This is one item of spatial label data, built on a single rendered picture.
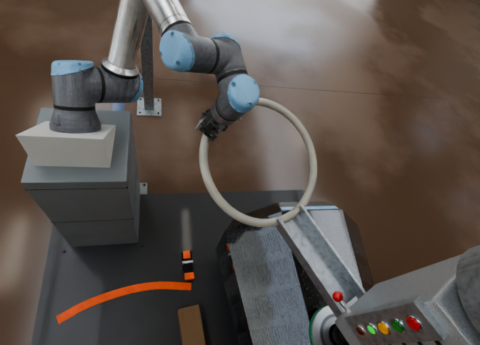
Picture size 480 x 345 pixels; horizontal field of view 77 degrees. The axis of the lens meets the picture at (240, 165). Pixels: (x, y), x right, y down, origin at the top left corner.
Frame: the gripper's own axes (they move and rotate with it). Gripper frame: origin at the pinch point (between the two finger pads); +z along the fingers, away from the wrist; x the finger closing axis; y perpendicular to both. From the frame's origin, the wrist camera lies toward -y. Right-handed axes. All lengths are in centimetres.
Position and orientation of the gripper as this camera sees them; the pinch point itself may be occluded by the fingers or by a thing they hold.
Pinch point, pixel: (207, 127)
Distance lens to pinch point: 115.6
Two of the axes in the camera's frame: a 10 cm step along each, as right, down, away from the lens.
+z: -4.1, 2.0, 8.9
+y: -5.0, 7.7, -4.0
